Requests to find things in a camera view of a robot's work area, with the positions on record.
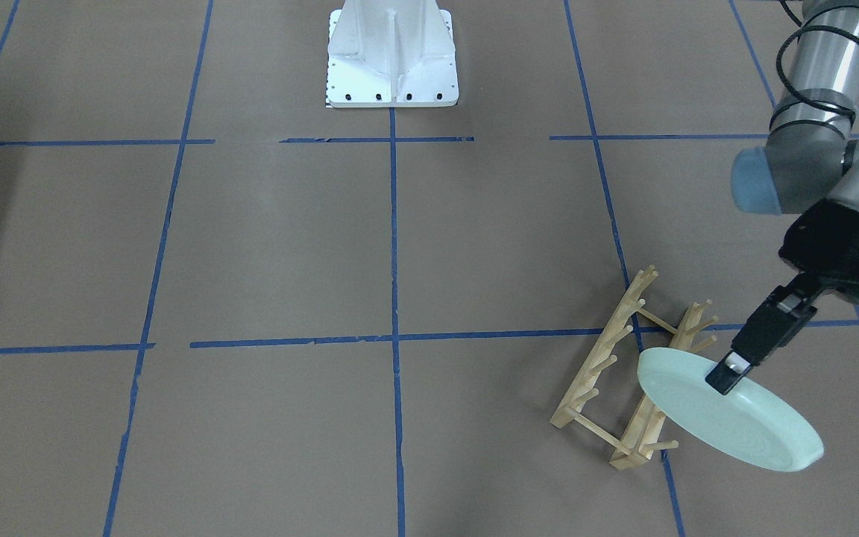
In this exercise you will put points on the white pedestal column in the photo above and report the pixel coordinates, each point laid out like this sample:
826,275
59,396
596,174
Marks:
383,54

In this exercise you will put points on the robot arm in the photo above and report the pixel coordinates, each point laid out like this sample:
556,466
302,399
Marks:
809,168

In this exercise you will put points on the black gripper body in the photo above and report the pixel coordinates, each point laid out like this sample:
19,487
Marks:
831,242

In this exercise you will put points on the wooden dish rack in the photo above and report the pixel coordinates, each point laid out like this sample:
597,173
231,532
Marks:
639,439

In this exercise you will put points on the mint green plate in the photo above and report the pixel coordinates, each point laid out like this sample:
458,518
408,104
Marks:
749,423

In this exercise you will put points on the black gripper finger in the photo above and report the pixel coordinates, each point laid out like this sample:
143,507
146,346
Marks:
775,322

